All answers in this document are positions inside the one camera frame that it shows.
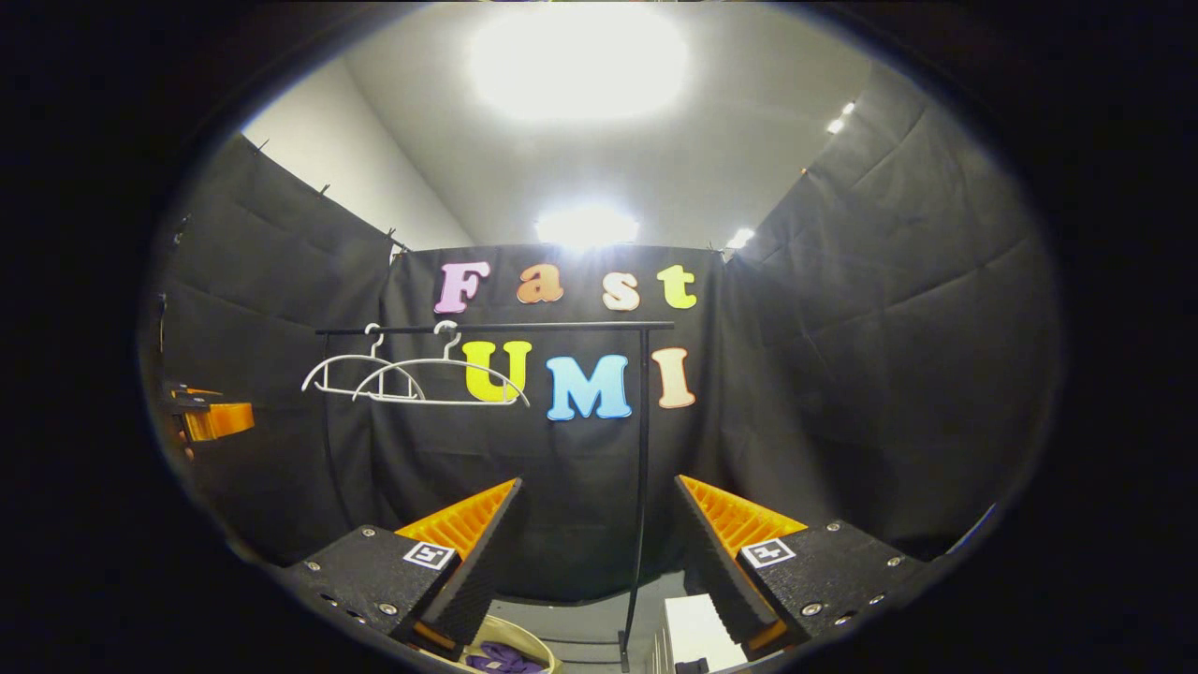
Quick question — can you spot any black backdrop cloth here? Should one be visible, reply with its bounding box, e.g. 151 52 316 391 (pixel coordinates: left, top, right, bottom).
140 70 1063 600

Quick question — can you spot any white storage box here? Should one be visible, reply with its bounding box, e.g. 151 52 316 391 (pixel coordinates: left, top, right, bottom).
655 593 750 674

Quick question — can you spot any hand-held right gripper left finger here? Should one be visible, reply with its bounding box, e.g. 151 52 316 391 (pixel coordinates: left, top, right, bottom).
279 476 525 662

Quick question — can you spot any beige laundry hamper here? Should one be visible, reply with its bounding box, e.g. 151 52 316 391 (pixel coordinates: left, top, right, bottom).
459 613 565 674

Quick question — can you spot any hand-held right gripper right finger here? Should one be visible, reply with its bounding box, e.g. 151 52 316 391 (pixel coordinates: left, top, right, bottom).
672 473 932 662

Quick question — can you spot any black metal clothes rack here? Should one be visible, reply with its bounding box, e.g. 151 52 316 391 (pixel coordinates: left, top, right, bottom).
314 320 677 673

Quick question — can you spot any white plastic clothes hanger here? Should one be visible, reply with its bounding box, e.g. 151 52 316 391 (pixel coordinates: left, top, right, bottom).
352 320 532 407
301 323 427 402

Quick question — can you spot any purple ribbed jacket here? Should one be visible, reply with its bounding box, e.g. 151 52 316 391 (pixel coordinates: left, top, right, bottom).
465 641 548 674

